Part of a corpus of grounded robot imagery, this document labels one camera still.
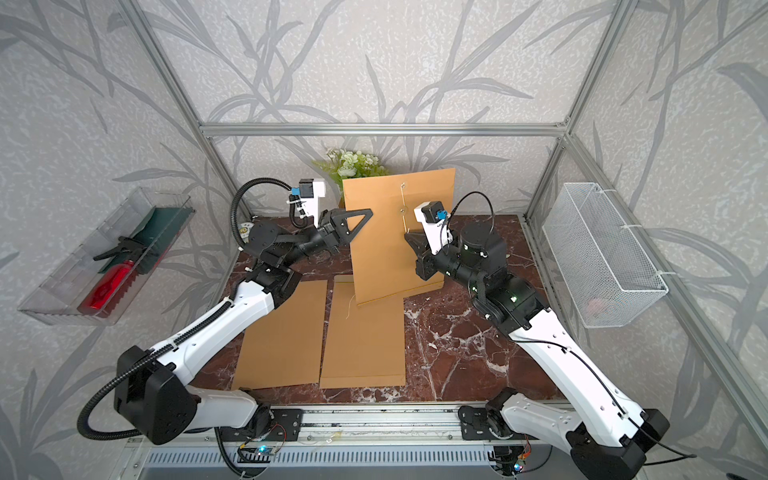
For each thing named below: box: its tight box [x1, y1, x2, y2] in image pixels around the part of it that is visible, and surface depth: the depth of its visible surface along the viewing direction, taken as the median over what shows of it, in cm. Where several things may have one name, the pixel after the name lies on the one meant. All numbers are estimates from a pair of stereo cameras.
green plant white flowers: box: [312, 148, 390, 191], surface depth 96 cm
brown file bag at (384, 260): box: [342, 168, 455, 305], surface depth 63 cm
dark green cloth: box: [98, 208, 195, 274], surface depth 69 cm
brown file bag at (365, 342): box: [320, 275, 405, 389], surface depth 88 cm
